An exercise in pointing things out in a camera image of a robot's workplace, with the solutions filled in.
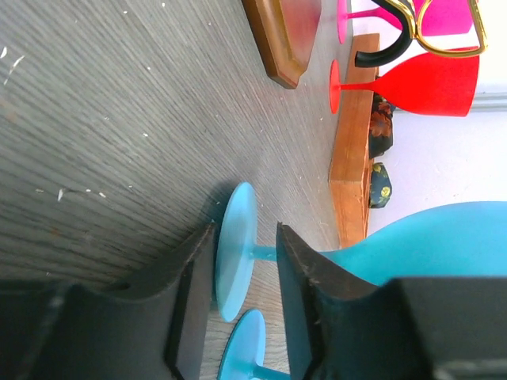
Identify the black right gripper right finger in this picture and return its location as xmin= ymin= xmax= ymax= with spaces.
xmin=276 ymin=224 xmax=506 ymax=379

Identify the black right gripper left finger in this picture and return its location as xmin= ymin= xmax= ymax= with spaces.
xmin=1 ymin=223 xmax=216 ymax=379

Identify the light blue wine glass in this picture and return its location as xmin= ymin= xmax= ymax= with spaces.
xmin=215 ymin=182 xmax=506 ymax=322

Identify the red wine glass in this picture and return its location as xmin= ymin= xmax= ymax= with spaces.
xmin=329 ymin=52 xmax=480 ymax=117

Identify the magenta wine glass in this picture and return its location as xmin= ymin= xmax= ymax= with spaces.
xmin=337 ymin=0 xmax=473 ymax=44

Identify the wooden rack base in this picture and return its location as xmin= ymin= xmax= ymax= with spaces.
xmin=242 ymin=0 xmax=322 ymax=89

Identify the wooden compartment tray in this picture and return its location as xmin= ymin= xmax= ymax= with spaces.
xmin=328 ymin=32 xmax=381 ymax=249

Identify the rolled dark orange-patterned tie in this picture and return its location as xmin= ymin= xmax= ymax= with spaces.
xmin=368 ymin=93 xmax=396 ymax=159

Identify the gold wire glass rack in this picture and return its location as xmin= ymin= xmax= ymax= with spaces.
xmin=354 ymin=0 xmax=489 ymax=69

